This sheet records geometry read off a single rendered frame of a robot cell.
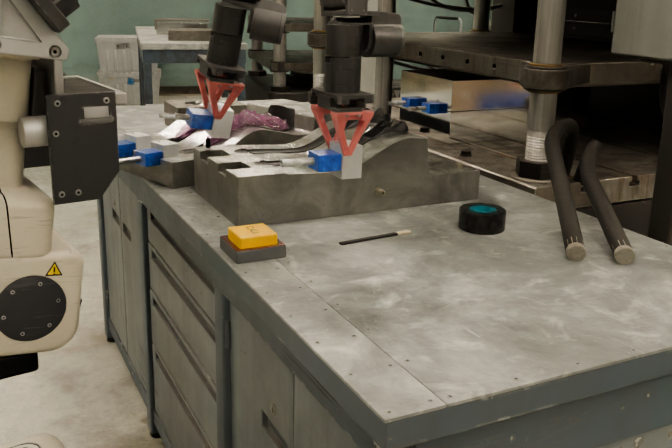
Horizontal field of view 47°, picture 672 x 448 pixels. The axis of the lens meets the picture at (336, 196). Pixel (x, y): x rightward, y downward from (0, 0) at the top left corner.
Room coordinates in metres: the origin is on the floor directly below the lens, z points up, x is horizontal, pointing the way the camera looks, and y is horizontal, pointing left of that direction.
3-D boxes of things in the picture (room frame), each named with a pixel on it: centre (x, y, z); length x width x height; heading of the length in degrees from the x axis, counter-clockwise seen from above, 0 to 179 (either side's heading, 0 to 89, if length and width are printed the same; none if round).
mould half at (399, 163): (1.48, 0.00, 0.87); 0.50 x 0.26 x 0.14; 117
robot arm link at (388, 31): (1.25, -0.04, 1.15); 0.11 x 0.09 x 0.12; 122
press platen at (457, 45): (2.40, -0.53, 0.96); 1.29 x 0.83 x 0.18; 27
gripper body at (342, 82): (1.23, -0.01, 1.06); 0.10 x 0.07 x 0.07; 27
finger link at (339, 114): (1.22, -0.01, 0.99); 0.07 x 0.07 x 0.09; 27
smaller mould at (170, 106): (2.19, 0.38, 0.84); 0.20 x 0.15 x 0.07; 117
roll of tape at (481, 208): (1.29, -0.25, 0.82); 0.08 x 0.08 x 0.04
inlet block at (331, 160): (1.21, 0.03, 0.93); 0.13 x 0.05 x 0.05; 117
